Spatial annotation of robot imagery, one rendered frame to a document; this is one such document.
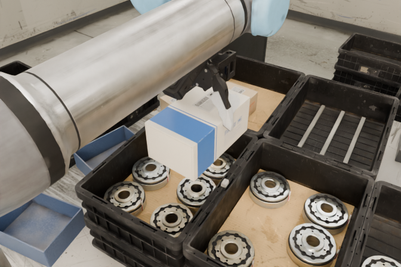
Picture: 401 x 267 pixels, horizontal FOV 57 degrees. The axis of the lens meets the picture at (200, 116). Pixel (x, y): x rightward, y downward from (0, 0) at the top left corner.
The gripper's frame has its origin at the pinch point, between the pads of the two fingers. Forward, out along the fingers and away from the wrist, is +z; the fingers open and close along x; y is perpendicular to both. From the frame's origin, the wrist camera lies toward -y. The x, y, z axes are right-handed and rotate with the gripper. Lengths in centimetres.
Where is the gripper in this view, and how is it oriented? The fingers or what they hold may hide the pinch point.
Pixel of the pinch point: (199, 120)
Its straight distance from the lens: 76.6
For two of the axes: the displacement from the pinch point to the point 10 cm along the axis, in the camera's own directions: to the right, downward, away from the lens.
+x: -8.0, -3.6, 4.8
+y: 6.0, -4.7, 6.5
